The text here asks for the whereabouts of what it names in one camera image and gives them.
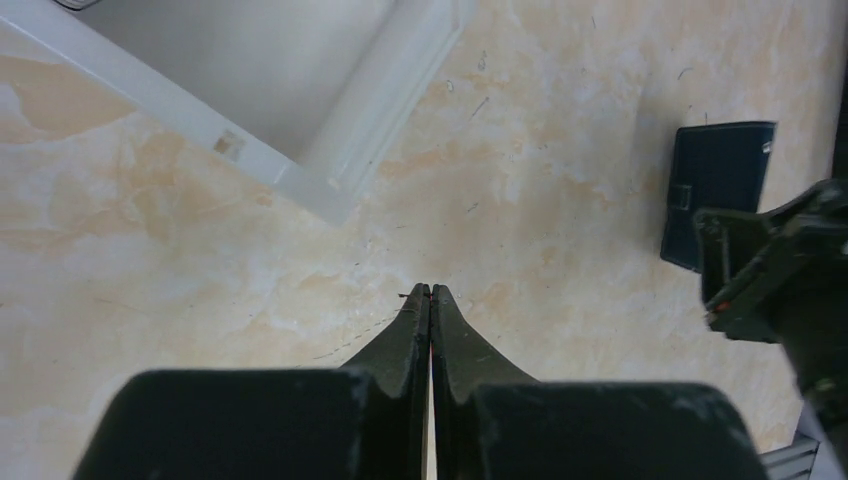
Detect aluminium frame rail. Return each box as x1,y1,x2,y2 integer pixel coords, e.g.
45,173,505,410
760,436,820,480

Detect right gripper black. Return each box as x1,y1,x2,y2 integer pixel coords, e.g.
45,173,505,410
694,179,847,464

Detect white plastic card tray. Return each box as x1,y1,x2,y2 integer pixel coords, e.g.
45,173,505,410
1,1,476,225

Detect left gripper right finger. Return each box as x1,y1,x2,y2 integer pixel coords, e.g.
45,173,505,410
430,285,766,479

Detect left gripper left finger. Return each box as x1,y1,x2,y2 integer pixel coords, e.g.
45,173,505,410
74,284,430,479

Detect navy blue card holder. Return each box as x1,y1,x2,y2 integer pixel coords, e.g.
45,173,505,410
660,121,777,272

